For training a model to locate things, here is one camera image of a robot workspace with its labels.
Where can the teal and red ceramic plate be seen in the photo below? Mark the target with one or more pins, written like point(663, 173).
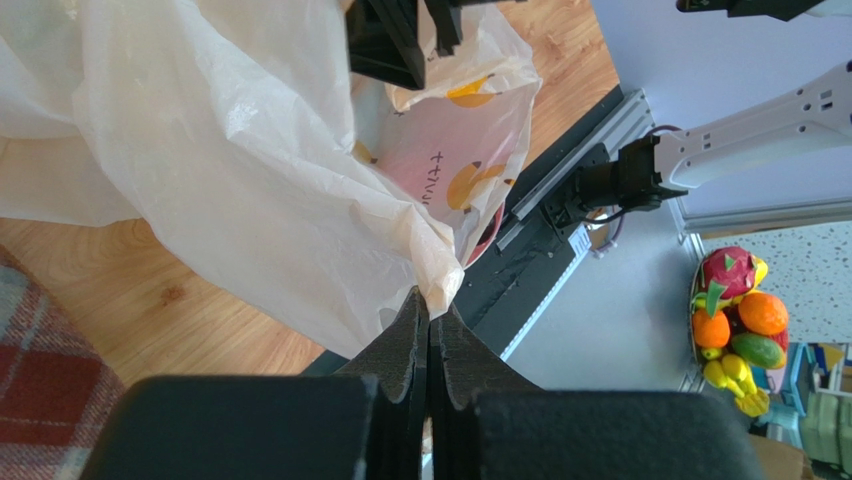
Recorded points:
point(487, 237)

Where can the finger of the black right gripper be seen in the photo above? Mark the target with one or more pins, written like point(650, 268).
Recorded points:
point(446, 15)
point(383, 42)

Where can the basket of fake fruits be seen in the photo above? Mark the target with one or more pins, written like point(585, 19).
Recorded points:
point(736, 328)

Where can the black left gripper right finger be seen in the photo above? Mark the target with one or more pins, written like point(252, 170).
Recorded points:
point(490, 422)

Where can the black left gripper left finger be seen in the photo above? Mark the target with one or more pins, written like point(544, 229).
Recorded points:
point(363, 421)

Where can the translucent white plastic bag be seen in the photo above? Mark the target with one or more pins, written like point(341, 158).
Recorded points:
point(241, 133)

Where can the red plaid folded cloth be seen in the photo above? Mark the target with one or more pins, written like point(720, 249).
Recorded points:
point(56, 390)

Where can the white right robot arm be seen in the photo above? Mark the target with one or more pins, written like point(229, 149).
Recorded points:
point(662, 166)

